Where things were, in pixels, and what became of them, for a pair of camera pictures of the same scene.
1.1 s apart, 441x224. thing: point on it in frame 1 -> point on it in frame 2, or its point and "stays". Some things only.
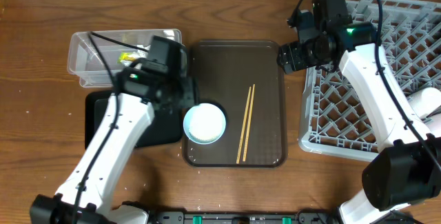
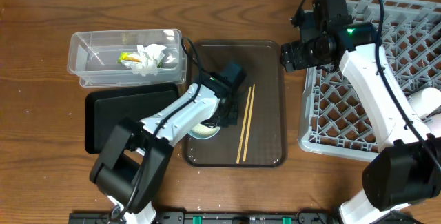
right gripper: [293, 54] stays
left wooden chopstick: [243, 129] stays
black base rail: [240, 217] stays
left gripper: [191, 95] -> [233, 116]
